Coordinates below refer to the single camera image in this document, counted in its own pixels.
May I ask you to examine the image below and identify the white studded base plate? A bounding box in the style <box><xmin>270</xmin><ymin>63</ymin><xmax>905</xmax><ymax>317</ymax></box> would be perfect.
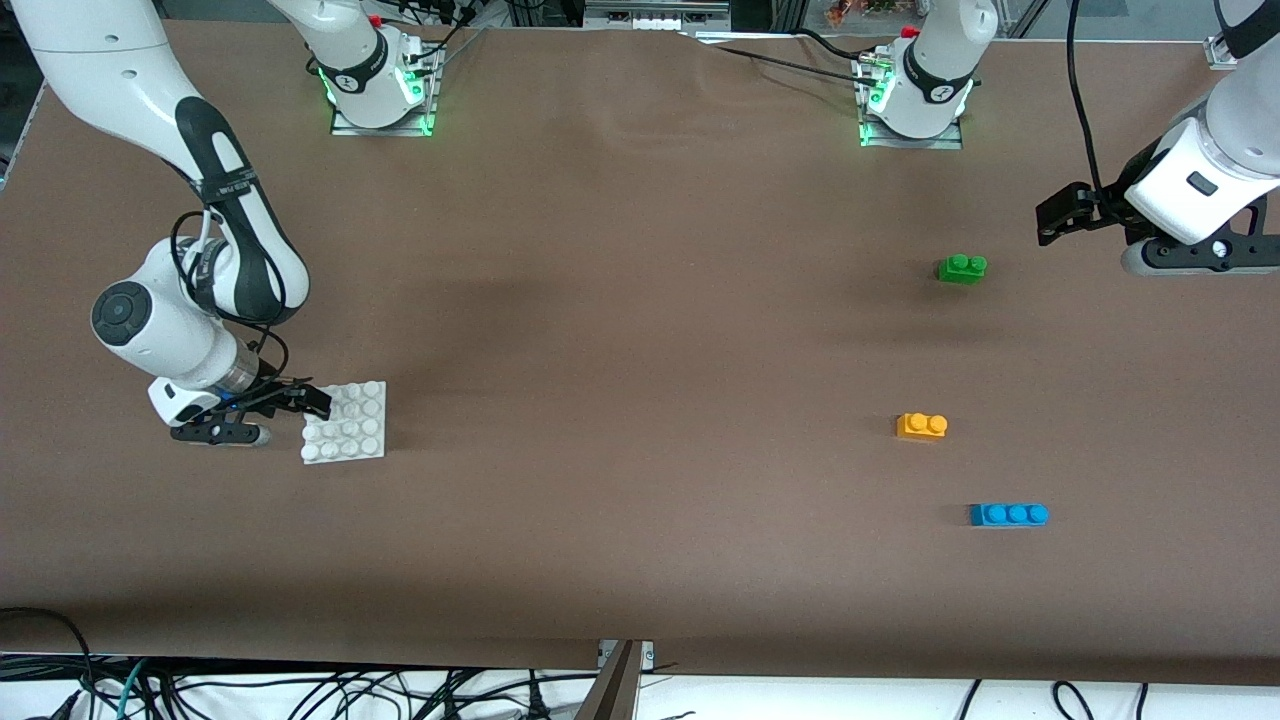
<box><xmin>301</xmin><ymin>380</ymin><xmax>388</xmax><ymax>466</ymax></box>

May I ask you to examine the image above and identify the blue three-stud block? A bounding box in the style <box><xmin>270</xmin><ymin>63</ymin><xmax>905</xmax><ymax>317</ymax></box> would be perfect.
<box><xmin>968</xmin><ymin>502</ymin><xmax>1050</xmax><ymax>528</ymax></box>

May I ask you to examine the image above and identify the grey metal rack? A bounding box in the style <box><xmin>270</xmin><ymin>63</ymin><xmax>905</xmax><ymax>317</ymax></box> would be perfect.
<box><xmin>583</xmin><ymin>0</ymin><xmax>736</xmax><ymax>31</ymax></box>

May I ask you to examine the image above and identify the thick black right camera cable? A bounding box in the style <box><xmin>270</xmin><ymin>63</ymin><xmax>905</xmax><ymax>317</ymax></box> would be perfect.
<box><xmin>228</xmin><ymin>376</ymin><xmax>301</xmax><ymax>409</ymax></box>

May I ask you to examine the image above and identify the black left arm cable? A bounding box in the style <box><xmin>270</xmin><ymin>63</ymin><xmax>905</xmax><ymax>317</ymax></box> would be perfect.
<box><xmin>1063</xmin><ymin>0</ymin><xmax>1108</xmax><ymax>206</ymax></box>

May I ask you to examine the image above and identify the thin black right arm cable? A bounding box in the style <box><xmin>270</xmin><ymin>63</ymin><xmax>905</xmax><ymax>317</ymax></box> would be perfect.
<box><xmin>170</xmin><ymin>205</ymin><xmax>291</xmax><ymax>381</ymax></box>

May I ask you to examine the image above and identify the black looped floor cable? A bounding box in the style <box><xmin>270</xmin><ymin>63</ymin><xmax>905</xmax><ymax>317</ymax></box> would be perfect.
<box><xmin>0</xmin><ymin>607</ymin><xmax>96</xmax><ymax>701</ymax></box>

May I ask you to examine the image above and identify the teal cable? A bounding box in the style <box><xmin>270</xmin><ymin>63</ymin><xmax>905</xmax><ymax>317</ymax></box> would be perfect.
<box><xmin>115</xmin><ymin>658</ymin><xmax>151</xmax><ymax>720</ymax></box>

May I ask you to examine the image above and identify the short black cable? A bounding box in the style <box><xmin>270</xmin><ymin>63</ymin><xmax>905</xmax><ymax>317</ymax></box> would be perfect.
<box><xmin>795</xmin><ymin>28</ymin><xmax>866</xmax><ymax>61</ymax></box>

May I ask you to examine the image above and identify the tangled black cable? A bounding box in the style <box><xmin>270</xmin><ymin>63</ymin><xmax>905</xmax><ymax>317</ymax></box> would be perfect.
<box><xmin>150</xmin><ymin>665</ymin><xmax>601</xmax><ymax>720</ymax></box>

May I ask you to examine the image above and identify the long black cable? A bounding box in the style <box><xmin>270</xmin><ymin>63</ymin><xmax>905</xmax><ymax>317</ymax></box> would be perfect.
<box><xmin>680</xmin><ymin>30</ymin><xmax>881</xmax><ymax>81</ymax></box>

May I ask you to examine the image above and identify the dark metal post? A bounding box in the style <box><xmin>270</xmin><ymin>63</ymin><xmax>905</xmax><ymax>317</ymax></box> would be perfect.
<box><xmin>572</xmin><ymin>642</ymin><xmax>642</xmax><ymax>720</ymax></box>

